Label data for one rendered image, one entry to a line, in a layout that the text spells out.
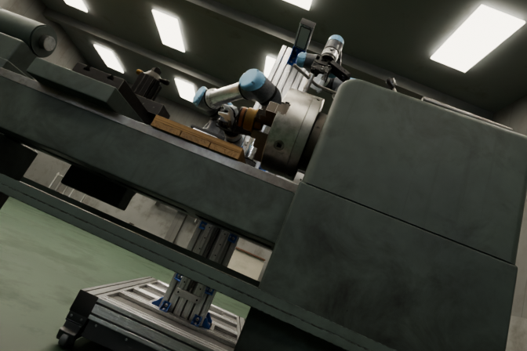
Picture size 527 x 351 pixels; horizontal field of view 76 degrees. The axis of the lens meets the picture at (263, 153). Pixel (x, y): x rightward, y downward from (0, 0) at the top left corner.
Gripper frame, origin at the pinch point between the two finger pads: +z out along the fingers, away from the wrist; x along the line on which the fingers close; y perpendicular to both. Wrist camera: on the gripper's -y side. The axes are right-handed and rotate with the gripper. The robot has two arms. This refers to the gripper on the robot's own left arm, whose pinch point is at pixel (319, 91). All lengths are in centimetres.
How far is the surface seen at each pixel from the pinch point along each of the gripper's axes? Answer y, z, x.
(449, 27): -125, -407, -189
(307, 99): 1.4, 23.4, 17.4
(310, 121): -2.3, 31.6, 17.4
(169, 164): 32, 61, 11
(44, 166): 808, -187, -924
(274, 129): 7.2, 37.5, 14.4
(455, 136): -44, 25, 26
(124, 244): 27, 88, 18
